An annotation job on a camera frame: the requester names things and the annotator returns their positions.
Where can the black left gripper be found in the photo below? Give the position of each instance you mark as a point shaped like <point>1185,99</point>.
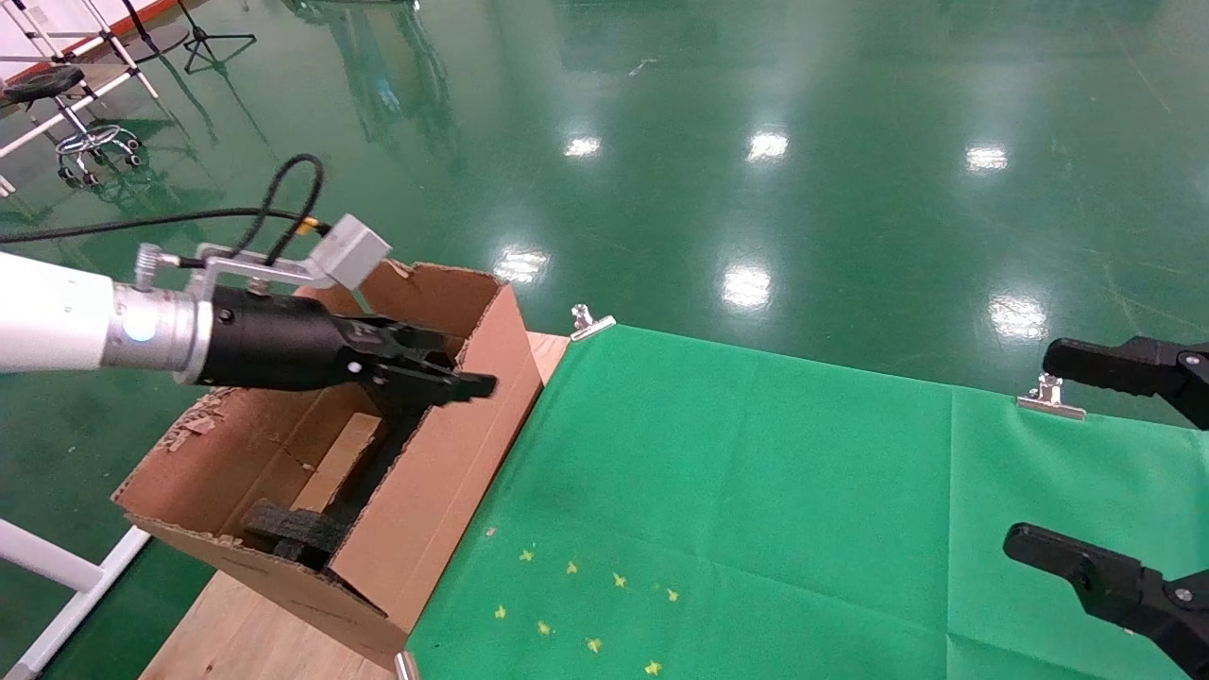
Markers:
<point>274,345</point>

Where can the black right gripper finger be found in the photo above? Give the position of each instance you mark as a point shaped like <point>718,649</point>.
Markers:
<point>1133,368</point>
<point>1124,587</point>

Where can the small taped cardboard box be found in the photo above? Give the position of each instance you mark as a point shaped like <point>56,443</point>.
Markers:
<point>335,463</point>

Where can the large open cardboard carton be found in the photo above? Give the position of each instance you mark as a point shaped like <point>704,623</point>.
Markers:
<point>425,529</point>

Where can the silver binder clip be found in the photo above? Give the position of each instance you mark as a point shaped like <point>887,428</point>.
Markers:
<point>587,326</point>
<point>1050,401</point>
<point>405,667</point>

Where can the black foam block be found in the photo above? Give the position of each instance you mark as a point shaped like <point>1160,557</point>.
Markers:
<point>297,531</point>

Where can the green table cloth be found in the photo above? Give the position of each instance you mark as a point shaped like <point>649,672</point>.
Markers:
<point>850,519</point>

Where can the black tripod stand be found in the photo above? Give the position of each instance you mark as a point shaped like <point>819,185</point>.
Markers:
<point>199,36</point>

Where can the black round-base stand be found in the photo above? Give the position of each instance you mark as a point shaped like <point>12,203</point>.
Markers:
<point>156,42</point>

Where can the black seat rolling stool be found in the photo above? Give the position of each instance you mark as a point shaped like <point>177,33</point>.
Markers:
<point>42,83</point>

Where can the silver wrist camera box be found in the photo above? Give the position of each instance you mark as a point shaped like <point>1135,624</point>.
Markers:
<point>351,250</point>

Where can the silver camera mounting bracket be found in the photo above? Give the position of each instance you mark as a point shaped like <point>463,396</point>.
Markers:
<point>255,269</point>

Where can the white table leg frame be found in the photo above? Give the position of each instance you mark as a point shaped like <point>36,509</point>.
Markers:
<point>57,565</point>

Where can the white pipe frame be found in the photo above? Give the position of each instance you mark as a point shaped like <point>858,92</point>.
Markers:
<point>132,61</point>

